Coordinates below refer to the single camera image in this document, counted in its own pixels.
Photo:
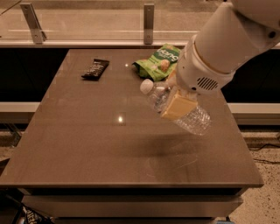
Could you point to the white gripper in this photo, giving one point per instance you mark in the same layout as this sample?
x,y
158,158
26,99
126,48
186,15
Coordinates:
x,y
194,73

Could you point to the clear plastic water bottle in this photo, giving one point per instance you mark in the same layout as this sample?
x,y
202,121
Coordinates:
x,y
196,122

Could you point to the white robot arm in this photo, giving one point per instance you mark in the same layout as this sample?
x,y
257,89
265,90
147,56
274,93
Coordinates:
x,y
238,31

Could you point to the green snack bag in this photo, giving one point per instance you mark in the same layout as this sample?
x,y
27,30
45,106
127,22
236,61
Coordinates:
x,y
160,64

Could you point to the black snack bar wrapper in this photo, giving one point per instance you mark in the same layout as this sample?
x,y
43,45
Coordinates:
x,y
96,70

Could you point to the glass railing panel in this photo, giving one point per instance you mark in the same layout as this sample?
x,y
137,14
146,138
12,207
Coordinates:
x,y
106,19

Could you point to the grey table base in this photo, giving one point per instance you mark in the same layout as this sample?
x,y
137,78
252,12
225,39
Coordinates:
x,y
133,206

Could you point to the middle metal railing bracket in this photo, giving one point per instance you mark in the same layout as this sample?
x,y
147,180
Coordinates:
x,y
148,22

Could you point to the metal railing bracket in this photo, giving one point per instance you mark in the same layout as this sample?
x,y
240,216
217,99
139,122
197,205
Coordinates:
x,y
37,34
148,22

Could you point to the left metal railing bracket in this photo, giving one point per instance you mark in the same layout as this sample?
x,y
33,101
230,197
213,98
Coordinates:
x,y
37,34

